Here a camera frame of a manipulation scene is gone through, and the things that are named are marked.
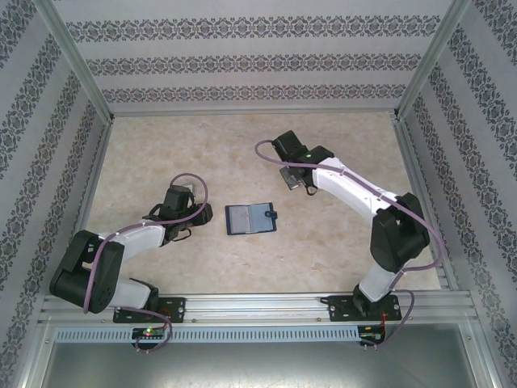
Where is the clear acrylic card stand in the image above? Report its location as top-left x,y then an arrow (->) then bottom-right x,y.
278,166 -> 305,191

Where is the dark blue card holder wallet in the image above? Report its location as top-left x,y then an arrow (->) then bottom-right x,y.
225,200 -> 280,237

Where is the circuit board with green light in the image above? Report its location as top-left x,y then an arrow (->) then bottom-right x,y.
132,327 -> 165,340

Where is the grey sheet metal tray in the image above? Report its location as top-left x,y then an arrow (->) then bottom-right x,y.
40,341 -> 485,388

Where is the aluminium frame crossbar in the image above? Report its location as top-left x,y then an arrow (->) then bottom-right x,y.
111,107 -> 401,118

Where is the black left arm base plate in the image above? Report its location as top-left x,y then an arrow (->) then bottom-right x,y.
112,297 -> 187,324

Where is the aluminium frame side rail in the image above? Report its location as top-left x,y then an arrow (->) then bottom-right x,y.
393,119 -> 449,290
56,120 -> 114,296

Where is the aluminium mounting rail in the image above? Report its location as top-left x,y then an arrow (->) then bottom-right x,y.
38,293 -> 473,324

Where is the slotted grey cable duct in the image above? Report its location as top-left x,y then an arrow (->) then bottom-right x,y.
53,326 -> 360,344

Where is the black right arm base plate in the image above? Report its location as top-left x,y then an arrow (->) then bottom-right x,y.
327,294 -> 403,323

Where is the aluminium frame post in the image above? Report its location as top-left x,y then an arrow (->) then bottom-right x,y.
34,0 -> 116,122
393,0 -> 472,120

